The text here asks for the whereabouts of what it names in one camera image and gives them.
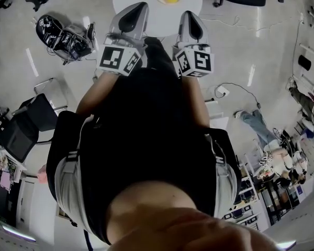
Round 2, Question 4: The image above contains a black folding chair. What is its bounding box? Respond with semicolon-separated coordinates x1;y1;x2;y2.
0;77;69;164

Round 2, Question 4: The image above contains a person's left forearm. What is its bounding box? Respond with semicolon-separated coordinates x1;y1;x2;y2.
75;71;121;116

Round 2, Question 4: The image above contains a white cabinet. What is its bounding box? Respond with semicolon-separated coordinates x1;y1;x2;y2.
15;176;58;245

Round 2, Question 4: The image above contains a person's grey shoulder harness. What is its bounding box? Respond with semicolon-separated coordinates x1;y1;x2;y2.
53;113;239;235

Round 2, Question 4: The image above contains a black cylindrical bin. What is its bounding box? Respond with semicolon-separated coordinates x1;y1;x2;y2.
297;54;312;72

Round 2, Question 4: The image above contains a pink cloth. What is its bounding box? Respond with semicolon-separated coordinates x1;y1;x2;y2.
37;164;48;185

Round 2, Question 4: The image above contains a black helmet with printed tags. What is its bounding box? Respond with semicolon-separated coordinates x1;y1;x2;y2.
36;14;66;47

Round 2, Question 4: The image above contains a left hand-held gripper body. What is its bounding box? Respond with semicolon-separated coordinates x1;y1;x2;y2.
96;33;148;77

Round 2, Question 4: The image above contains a person's head and neck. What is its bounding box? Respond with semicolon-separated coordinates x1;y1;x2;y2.
106;180;283;251

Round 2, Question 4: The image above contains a white flat box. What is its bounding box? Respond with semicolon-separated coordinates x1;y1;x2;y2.
204;100;230;128

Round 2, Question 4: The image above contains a white power adapter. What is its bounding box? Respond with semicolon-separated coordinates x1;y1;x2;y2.
214;85;230;98

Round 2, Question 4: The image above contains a person's black clothing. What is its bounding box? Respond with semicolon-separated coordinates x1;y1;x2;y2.
46;36;243;247

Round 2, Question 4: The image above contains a person's right forearm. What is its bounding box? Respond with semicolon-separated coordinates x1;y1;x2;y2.
182;75;210;128

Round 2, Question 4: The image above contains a black electronics and cable pile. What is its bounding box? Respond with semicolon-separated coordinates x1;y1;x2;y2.
47;22;98;65

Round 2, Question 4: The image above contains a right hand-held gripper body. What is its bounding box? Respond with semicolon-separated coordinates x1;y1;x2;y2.
172;42;216;78

